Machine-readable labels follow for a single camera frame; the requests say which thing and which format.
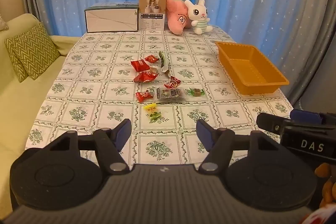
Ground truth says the orange plastic tray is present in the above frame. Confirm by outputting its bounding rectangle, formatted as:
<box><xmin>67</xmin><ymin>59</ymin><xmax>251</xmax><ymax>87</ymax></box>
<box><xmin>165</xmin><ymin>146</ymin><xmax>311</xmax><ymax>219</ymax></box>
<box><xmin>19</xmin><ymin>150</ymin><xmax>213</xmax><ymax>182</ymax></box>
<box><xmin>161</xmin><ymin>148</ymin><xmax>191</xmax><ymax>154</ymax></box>
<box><xmin>215</xmin><ymin>41</ymin><xmax>290</xmax><ymax>95</ymax></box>

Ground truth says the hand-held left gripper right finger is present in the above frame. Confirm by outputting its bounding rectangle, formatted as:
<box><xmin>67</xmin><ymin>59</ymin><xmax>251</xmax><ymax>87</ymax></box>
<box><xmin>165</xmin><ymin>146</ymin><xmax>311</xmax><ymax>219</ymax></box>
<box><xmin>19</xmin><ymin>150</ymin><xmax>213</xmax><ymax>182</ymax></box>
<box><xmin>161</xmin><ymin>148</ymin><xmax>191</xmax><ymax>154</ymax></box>
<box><xmin>197</xmin><ymin>119</ymin><xmax>282</xmax><ymax>174</ymax></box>

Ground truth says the green brown candy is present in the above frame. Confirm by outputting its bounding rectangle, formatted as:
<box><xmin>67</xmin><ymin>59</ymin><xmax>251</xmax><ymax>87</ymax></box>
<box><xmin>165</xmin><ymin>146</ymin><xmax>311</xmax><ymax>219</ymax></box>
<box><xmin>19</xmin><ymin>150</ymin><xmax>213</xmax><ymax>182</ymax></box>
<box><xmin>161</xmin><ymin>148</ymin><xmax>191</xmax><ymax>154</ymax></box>
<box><xmin>187</xmin><ymin>88</ymin><xmax>205</xmax><ymax>97</ymax></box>

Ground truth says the white bunny plush toy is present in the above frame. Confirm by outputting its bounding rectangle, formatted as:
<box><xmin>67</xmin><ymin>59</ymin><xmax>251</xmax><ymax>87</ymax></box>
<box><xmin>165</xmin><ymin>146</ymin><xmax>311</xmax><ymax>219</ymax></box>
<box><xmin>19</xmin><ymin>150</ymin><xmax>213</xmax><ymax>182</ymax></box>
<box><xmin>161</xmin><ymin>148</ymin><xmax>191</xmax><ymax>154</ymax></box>
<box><xmin>184</xmin><ymin>0</ymin><xmax>214</xmax><ymax>35</ymax></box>

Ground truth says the green zigzag cushion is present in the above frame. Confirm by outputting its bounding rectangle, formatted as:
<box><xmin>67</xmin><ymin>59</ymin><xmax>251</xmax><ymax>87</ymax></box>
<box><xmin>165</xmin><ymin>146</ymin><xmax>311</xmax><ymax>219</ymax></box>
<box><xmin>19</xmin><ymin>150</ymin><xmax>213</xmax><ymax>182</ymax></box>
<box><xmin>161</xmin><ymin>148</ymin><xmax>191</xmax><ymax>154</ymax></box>
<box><xmin>5</xmin><ymin>31</ymin><xmax>28</xmax><ymax>83</ymax></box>
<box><xmin>18</xmin><ymin>22</ymin><xmax>61</xmax><ymax>81</ymax></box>

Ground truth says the red white candy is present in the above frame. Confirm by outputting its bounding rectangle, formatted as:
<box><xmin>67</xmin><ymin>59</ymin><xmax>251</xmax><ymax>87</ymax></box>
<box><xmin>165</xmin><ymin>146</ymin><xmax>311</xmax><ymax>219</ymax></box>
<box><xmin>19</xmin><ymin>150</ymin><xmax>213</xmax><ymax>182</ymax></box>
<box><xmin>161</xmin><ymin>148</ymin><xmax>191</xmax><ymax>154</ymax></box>
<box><xmin>164</xmin><ymin>76</ymin><xmax>181</xmax><ymax>89</ymax></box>

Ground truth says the green white snack packet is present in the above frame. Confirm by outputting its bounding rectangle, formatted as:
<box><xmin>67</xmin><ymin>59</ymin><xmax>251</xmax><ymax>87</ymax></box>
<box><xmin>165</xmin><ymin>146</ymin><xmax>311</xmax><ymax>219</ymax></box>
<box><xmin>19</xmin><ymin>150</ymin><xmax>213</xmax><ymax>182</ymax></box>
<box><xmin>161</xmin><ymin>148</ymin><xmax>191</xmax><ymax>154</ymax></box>
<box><xmin>158</xmin><ymin>51</ymin><xmax>171</xmax><ymax>75</ymax></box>

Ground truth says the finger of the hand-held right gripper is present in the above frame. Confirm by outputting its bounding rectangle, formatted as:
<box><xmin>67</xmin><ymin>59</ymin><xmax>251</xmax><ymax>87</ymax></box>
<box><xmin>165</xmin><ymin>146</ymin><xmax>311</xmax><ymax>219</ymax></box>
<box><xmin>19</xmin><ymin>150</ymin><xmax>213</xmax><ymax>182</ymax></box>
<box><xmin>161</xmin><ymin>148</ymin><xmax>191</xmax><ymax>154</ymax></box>
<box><xmin>257</xmin><ymin>113</ymin><xmax>294</xmax><ymax>135</ymax></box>
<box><xmin>290</xmin><ymin>109</ymin><xmax>336</xmax><ymax>128</ymax></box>

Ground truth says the red white printed clothing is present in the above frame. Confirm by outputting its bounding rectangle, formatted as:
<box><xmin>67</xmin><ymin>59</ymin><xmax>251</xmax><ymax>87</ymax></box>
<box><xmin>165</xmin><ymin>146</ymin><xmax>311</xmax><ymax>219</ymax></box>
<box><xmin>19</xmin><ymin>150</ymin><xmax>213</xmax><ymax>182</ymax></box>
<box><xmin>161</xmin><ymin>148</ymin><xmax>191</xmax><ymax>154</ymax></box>
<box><xmin>301</xmin><ymin>207</ymin><xmax>336</xmax><ymax>224</ymax></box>

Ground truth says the person's right hand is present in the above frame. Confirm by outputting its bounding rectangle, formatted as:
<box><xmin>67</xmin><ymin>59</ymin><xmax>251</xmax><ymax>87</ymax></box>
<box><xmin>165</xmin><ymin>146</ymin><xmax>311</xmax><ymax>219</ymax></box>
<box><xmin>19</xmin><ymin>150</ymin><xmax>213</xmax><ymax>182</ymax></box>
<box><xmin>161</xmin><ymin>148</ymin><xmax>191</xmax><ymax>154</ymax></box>
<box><xmin>315</xmin><ymin>163</ymin><xmax>336</xmax><ymax>207</ymax></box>

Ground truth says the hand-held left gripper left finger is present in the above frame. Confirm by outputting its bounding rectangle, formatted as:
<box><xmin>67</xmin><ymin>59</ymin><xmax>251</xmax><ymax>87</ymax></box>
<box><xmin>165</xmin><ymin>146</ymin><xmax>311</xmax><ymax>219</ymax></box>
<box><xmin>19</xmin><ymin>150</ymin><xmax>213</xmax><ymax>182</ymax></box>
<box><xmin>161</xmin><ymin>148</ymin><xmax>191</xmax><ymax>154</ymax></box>
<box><xmin>39</xmin><ymin>119</ymin><xmax>132</xmax><ymax>174</ymax></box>

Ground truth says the white flat cardboard box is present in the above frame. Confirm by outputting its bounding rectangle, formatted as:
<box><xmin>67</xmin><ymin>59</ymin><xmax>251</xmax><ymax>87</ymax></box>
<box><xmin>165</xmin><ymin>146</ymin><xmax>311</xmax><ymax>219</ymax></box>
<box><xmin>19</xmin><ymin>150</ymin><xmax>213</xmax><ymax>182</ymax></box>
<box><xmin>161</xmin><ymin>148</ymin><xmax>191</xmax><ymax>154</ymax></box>
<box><xmin>84</xmin><ymin>2</ymin><xmax>139</xmax><ymax>33</ymax></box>

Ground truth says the large red snack packet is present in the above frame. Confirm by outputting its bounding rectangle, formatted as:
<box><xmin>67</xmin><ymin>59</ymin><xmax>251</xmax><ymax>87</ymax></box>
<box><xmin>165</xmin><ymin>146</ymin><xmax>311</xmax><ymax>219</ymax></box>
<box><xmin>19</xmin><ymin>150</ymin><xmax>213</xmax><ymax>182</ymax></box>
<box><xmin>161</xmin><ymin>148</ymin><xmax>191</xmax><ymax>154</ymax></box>
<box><xmin>133</xmin><ymin>70</ymin><xmax>155</xmax><ymax>83</ymax></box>

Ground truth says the dark clear snack packet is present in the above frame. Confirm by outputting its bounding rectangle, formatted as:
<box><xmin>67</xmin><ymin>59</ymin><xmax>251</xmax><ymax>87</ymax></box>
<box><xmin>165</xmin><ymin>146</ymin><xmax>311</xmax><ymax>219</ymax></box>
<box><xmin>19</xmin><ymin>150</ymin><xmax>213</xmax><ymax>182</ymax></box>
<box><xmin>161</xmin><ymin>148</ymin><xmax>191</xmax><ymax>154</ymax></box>
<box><xmin>154</xmin><ymin>87</ymin><xmax>186</xmax><ymax>104</ymax></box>

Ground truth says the beige product box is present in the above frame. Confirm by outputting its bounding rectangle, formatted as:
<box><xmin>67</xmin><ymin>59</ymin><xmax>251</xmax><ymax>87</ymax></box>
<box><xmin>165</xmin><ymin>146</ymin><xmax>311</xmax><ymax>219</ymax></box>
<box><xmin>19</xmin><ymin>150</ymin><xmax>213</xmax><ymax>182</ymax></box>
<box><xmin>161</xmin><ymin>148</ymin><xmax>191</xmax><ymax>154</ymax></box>
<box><xmin>139</xmin><ymin>0</ymin><xmax>167</xmax><ymax>31</ymax></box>

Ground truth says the pink star plush toy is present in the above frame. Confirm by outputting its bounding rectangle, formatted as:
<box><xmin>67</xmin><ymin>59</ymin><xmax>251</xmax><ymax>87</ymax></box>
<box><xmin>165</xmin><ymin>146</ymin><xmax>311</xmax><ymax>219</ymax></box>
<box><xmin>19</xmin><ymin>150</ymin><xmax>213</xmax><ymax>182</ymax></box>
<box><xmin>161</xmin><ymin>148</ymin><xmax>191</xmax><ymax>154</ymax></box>
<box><xmin>166</xmin><ymin>0</ymin><xmax>189</xmax><ymax>35</ymax></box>

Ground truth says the green patterned cushion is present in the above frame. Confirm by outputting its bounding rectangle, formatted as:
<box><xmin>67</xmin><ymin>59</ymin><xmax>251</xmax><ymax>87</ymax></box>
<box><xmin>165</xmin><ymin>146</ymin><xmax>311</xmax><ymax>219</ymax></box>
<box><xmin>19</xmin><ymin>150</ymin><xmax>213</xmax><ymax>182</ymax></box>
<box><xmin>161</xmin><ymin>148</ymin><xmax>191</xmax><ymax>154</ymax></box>
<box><xmin>0</xmin><ymin>13</ymin><xmax>82</xmax><ymax>214</ymax></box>

